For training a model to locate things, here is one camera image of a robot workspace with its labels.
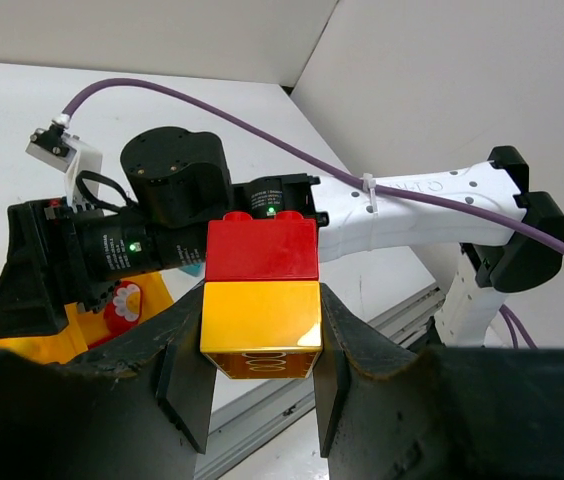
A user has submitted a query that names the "yellow three-compartment bin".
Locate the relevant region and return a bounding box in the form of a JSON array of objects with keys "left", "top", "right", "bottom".
[{"left": 0, "top": 273, "right": 173, "bottom": 364}]

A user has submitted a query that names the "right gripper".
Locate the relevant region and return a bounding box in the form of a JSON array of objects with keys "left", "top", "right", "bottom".
[{"left": 0, "top": 197, "right": 117, "bottom": 339}]

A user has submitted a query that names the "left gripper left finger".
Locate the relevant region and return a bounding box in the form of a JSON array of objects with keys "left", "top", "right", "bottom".
[{"left": 0, "top": 287, "right": 216, "bottom": 479}]

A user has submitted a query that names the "light blue small lego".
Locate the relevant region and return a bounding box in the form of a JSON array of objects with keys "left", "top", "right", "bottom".
[{"left": 180, "top": 263, "right": 205, "bottom": 277}]

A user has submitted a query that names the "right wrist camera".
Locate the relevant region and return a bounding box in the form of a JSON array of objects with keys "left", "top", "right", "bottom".
[{"left": 26, "top": 124, "right": 103, "bottom": 212}]

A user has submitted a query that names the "red yellow lego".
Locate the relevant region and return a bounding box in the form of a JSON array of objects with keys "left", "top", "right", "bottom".
[{"left": 200, "top": 211, "right": 323, "bottom": 380}]

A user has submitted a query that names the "aluminium rail frame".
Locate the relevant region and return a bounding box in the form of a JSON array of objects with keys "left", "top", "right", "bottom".
[{"left": 194, "top": 283, "right": 444, "bottom": 479}]

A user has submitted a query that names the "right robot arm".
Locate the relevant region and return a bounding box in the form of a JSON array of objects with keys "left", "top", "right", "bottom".
[{"left": 0, "top": 126, "right": 564, "bottom": 339}]

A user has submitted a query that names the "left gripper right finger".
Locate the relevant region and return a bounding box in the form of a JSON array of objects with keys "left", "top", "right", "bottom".
[{"left": 317, "top": 287, "right": 564, "bottom": 479}]

